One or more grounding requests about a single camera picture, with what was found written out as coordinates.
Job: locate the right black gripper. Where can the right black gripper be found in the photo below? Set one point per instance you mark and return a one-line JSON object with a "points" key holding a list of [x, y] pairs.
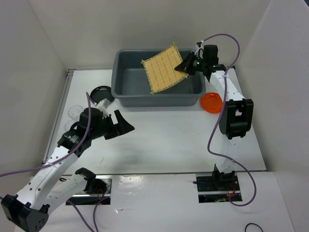
{"points": [[185, 65]]}

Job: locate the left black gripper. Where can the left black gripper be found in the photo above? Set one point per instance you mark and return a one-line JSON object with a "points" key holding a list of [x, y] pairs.
{"points": [[122, 127]]}

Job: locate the woven bamboo mat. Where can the woven bamboo mat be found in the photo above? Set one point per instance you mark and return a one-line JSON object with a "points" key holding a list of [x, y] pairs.
{"points": [[160, 69]]}

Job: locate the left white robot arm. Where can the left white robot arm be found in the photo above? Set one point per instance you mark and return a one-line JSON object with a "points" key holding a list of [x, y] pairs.
{"points": [[30, 208]]}

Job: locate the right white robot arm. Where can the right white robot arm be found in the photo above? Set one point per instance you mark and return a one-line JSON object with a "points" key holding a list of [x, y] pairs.
{"points": [[237, 112]]}

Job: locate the grey plastic bin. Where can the grey plastic bin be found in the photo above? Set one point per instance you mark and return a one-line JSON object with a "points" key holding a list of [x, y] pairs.
{"points": [[131, 87]]}

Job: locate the black round plate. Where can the black round plate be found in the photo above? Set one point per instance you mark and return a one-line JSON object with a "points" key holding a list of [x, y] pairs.
{"points": [[100, 93]]}

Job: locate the orange plastic plate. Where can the orange plastic plate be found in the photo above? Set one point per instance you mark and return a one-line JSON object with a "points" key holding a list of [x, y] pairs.
{"points": [[211, 102]]}

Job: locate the clear glass cup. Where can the clear glass cup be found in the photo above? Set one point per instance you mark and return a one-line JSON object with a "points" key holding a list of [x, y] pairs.
{"points": [[75, 111], [69, 124]]}

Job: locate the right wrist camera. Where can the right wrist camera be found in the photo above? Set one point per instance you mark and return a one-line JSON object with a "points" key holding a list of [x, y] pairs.
{"points": [[199, 49]]}

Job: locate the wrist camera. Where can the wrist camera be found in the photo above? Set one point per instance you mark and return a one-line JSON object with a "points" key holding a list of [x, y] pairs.
{"points": [[103, 104], [199, 49]]}

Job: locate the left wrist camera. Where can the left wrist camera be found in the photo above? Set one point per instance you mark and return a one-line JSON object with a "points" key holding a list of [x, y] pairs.
{"points": [[103, 104]]}

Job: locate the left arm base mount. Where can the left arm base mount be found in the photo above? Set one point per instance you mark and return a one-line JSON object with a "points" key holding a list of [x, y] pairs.
{"points": [[99, 194]]}

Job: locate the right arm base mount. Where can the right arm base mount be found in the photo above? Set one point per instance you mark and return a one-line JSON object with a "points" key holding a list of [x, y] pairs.
{"points": [[218, 187]]}

